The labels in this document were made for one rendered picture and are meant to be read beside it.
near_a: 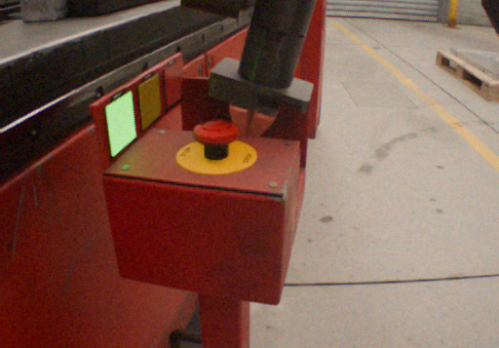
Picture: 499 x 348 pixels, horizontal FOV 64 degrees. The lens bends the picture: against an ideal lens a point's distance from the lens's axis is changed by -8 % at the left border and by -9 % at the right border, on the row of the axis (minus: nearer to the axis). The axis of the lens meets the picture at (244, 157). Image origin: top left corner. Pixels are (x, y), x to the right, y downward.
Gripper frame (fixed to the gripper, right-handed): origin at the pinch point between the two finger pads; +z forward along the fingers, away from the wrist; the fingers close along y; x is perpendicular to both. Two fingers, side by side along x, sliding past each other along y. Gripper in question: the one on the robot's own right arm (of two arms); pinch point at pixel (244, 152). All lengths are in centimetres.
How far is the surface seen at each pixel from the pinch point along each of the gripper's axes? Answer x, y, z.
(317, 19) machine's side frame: -180, 0, 10
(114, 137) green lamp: 12.7, 9.9, -4.2
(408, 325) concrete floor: -49, -55, 63
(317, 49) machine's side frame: -180, -5, 25
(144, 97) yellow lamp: 6.2, 10.2, -5.6
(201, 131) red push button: 10.9, 2.9, -6.5
